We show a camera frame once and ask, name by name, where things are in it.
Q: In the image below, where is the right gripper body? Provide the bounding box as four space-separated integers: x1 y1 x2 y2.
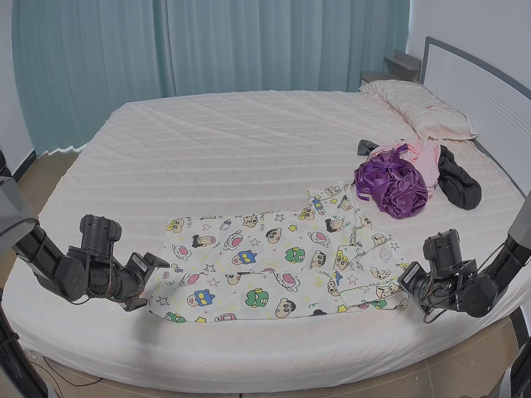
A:
397 262 426 302

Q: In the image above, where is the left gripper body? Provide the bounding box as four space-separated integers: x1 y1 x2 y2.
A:
124 252 151 312

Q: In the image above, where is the white printed pyjama top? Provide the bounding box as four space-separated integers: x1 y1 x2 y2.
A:
147 180 409 324

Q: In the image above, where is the bed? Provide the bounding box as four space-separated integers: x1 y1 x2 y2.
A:
0 36 531 398

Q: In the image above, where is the purple satin garment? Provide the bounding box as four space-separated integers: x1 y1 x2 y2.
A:
354 148 429 219

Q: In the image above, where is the black garment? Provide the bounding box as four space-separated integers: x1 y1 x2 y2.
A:
438 144 482 210

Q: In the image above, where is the pink garment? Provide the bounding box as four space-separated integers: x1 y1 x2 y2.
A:
375 139 441 200

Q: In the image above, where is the dark grey garment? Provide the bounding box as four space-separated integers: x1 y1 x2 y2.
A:
358 138 384 156

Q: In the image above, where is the cream pillow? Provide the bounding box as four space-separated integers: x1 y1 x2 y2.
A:
359 79 478 142

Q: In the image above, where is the blue-green curtain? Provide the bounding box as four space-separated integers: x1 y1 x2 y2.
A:
12 0 178 153
164 0 411 99

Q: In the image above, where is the grey bedside table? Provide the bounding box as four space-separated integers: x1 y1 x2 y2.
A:
361 50 421 94

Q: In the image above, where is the black cable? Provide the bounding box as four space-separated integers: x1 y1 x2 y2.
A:
422 305 447 326

